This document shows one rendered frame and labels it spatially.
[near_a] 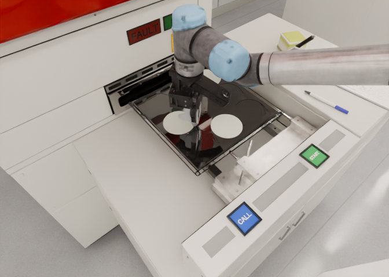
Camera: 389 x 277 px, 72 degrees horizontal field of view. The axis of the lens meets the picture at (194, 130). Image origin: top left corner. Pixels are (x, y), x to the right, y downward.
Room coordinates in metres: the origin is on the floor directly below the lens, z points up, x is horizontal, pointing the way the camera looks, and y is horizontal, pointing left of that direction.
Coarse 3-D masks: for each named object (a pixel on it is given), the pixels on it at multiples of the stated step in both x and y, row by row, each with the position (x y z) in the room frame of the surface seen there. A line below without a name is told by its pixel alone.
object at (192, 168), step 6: (132, 102) 0.66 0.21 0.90; (138, 114) 0.60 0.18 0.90; (144, 120) 0.58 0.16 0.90; (150, 126) 0.55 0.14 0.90; (156, 132) 0.53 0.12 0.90; (162, 138) 0.50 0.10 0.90; (168, 144) 0.48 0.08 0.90; (174, 150) 0.46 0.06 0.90; (180, 156) 0.43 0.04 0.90; (186, 162) 0.41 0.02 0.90; (192, 168) 0.40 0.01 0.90; (198, 174) 0.38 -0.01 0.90
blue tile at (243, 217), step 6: (240, 210) 0.25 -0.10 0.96; (246, 210) 0.25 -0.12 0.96; (234, 216) 0.23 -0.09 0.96; (240, 216) 0.23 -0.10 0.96; (246, 216) 0.23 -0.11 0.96; (252, 216) 0.23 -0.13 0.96; (234, 222) 0.22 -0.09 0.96; (240, 222) 0.22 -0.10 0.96; (246, 222) 0.22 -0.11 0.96; (252, 222) 0.22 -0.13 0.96; (240, 228) 0.21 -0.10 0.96; (246, 228) 0.21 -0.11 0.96
